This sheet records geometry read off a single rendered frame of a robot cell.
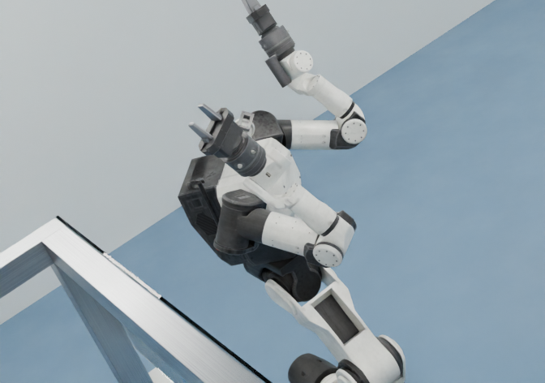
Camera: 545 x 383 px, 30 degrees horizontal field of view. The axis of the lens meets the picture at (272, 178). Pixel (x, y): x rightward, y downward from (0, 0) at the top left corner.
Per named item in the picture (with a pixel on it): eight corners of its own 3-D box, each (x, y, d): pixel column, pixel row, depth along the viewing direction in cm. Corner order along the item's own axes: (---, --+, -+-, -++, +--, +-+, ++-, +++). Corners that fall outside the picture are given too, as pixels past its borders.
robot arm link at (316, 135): (365, 156, 307) (292, 155, 304) (357, 143, 319) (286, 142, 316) (368, 119, 303) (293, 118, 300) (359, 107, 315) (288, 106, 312)
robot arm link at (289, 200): (244, 185, 249) (285, 218, 252) (267, 157, 250) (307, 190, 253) (239, 182, 255) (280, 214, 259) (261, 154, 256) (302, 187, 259)
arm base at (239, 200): (249, 261, 268) (208, 250, 270) (261, 247, 280) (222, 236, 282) (259, 208, 264) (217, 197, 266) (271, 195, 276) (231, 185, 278)
